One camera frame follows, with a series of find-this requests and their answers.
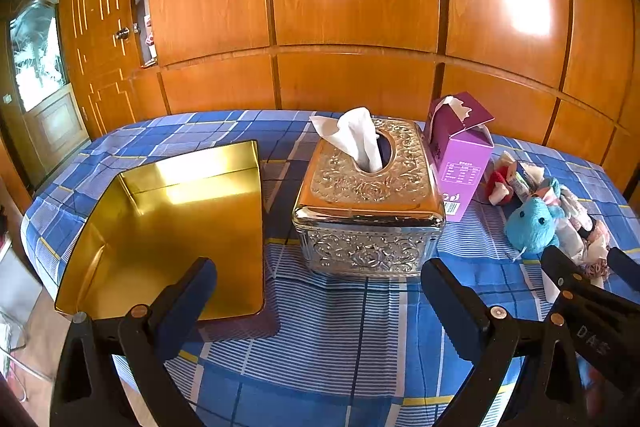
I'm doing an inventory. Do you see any patterned socks bundle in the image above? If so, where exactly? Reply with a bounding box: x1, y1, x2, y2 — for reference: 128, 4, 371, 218
513, 162, 611, 288

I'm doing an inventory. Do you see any blue plush toy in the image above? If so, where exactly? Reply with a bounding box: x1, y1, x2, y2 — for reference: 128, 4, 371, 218
504, 197, 565, 259

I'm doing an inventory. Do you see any red christmas sock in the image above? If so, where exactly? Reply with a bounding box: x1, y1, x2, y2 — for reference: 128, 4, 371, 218
485, 152, 516, 206

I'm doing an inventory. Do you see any blue plaid bedsheet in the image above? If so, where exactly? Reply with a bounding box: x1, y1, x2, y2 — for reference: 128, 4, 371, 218
19, 108, 640, 427

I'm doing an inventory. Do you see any purple snack carton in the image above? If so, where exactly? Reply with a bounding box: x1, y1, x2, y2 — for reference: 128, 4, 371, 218
423, 92, 494, 222

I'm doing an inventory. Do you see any gold metal tray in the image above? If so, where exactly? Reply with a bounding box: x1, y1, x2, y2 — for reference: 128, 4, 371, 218
55, 140, 265, 321

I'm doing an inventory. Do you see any ornate metal tissue box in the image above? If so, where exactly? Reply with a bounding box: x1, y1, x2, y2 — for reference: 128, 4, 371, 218
292, 118, 446, 277

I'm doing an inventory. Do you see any white tissue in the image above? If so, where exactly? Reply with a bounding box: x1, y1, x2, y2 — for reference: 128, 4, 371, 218
310, 107, 383, 173

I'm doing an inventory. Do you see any glass panel door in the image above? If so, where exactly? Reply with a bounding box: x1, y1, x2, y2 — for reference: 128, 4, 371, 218
1, 0, 89, 190

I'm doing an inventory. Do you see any pink flower decoration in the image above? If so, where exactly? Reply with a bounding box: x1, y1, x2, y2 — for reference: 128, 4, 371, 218
143, 14, 155, 49

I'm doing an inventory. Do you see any wooden wardrobe door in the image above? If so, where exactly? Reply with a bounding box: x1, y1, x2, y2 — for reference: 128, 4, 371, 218
58, 0, 141, 139

